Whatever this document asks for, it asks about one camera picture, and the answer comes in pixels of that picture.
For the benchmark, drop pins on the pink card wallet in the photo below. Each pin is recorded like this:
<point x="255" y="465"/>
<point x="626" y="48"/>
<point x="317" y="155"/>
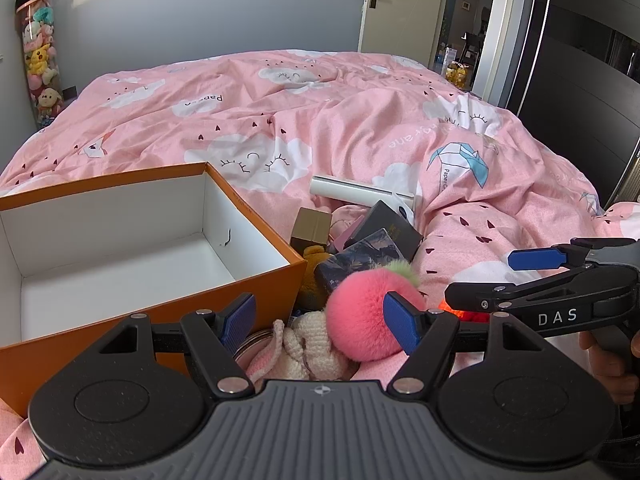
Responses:
<point x="339" y="243"/>

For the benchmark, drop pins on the round metal tin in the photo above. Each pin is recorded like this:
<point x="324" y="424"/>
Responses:
<point x="252" y="346"/>

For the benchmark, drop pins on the illustrated card box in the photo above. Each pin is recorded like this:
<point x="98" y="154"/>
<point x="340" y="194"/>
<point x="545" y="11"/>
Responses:
<point x="376" y="250"/>

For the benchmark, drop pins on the white cream tube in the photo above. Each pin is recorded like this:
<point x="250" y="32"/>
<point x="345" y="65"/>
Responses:
<point x="402" y="208"/>

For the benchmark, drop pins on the black book box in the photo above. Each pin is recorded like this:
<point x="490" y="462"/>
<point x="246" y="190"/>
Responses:
<point x="381" y="217"/>

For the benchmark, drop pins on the black wardrobe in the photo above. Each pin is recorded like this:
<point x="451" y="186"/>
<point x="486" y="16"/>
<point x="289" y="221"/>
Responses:
<point x="576" y="89"/>

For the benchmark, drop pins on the pink fluffy pompom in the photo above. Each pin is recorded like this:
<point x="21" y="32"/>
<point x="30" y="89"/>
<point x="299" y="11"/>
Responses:
<point x="354" y="311"/>

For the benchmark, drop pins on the person right hand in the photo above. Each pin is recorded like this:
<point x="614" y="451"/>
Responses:
<point x="610" y="370"/>

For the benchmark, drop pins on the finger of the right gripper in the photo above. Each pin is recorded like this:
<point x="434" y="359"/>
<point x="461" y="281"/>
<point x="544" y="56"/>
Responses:
<point x="485" y="297"/>
<point x="549" y="258"/>

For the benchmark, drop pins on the small gold box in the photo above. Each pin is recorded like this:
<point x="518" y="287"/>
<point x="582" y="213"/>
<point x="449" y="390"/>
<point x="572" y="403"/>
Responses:
<point x="311" y="228"/>

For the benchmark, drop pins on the white long glasses case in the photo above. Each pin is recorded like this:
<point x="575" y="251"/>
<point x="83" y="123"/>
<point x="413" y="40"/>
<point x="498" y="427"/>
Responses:
<point x="357" y="193"/>

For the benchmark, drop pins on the orange cardboard box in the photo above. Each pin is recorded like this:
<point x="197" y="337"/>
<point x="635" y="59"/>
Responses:
<point x="78" y="257"/>

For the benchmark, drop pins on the beige door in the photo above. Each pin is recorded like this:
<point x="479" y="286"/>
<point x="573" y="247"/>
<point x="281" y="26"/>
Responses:
<point x="407" y="28"/>

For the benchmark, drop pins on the white crochet bunny doll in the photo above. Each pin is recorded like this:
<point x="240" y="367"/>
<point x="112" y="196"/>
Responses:
<point x="302" y="350"/>

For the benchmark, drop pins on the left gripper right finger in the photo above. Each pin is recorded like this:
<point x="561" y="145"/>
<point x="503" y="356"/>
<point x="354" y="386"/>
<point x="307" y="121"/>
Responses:
<point x="426" y="337"/>

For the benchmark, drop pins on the pink cloud duvet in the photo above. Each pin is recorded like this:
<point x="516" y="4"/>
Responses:
<point x="271" y="121"/>

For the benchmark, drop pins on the orange crochet fruit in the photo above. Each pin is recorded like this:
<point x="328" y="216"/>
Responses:
<point x="465" y="316"/>

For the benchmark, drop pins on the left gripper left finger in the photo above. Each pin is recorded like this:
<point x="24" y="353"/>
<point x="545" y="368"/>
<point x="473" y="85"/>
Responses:
<point x="212" y="338"/>

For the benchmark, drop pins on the brown plush bear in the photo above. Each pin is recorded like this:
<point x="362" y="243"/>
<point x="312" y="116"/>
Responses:
<point x="312" y="294"/>

